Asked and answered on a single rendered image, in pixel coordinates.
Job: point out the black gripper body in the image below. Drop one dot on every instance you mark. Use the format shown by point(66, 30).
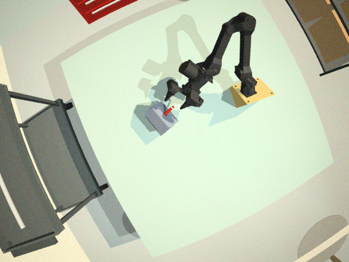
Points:
point(174, 88)

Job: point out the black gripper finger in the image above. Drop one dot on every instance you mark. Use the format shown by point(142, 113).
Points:
point(184, 105)
point(168, 95)

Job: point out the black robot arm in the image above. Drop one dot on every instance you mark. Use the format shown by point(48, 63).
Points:
point(243, 23)

